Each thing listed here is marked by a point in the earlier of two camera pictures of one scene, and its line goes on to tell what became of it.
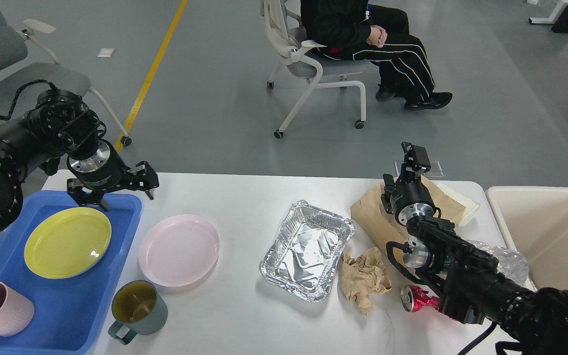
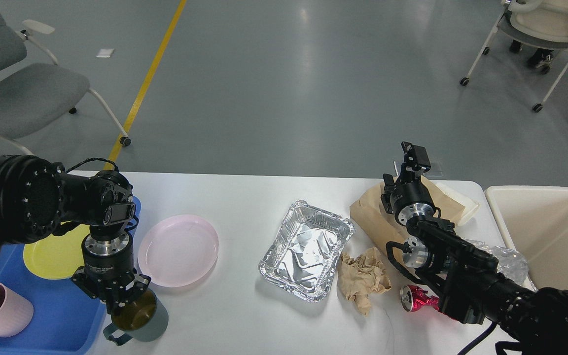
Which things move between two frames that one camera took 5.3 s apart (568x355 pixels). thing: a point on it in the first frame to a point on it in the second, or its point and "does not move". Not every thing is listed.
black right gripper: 409,198 does not move
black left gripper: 104,170 to 109,270
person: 353,30 to 541,59
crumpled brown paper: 363,275 does not move
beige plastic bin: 556,230 does not move
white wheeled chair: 286,36 to 548,24
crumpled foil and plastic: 512,265 does not move
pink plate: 178,250 does not move
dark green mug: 136,305 does not move
